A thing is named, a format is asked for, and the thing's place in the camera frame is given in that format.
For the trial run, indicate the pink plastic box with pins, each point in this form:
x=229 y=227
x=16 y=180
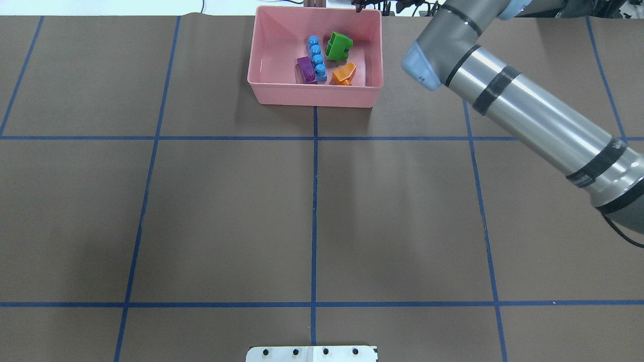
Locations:
x=279 y=40

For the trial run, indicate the long blue four-stud block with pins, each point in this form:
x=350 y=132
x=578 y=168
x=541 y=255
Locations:
x=317 y=59

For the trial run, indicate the purple block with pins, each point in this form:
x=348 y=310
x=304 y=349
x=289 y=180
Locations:
x=306 y=70

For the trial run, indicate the aluminium frame post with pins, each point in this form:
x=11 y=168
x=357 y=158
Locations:
x=315 y=3

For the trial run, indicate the orange sloped block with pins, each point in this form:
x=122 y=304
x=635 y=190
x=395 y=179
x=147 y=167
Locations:
x=344 y=75

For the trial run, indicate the green block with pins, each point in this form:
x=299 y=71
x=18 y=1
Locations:
x=338 y=47

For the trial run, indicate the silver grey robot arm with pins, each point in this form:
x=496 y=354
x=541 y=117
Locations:
x=447 y=53

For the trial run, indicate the white mount base plate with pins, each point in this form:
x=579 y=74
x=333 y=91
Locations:
x=313 y=353

